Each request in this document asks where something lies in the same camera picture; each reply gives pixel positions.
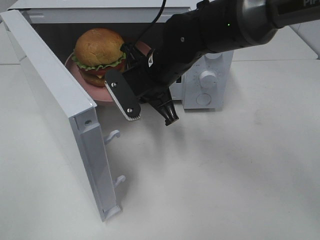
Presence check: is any white microwave knob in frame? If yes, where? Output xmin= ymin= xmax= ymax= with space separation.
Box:
xmin=199 ymin=70 xmax=218 ymax=89

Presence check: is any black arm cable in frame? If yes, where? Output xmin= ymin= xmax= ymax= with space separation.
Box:
xmin=134 ymin=0 xmax=167 ymax=46

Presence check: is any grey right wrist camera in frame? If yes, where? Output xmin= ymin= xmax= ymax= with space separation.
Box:
xmin=104 ymin=69 xmax=141 ymax=121

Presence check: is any white round door-release button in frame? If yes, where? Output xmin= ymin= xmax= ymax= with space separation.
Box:
xmin=196 ymin=93 xmax=212 ymax=106

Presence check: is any toy burger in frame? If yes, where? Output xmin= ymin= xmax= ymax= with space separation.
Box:
xmin=71 ymin=28 xmax=126 ymax=87

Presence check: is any white microwave door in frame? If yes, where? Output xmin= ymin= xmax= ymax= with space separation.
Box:
xmin=0 ymin=10 xmax=126 ymax=221

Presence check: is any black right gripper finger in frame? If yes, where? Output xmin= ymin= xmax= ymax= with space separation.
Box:
xmin=148 ymin=89 xmax=179 ymax=126

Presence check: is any white microwave oven body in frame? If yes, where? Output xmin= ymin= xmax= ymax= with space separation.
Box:
xmin=7 ymin=0 xmax=233 ymax=109

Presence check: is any pink round plate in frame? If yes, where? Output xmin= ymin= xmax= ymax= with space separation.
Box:
xmin=64 ymin=40 xmax=152 ymax=107

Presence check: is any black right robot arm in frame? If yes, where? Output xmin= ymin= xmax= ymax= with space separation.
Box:
xmin=118 ymin=0 xmax=320 ymax=125

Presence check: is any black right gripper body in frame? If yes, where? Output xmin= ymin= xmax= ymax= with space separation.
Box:
xmin=121 ymin=42 xmax=195 ymax=102

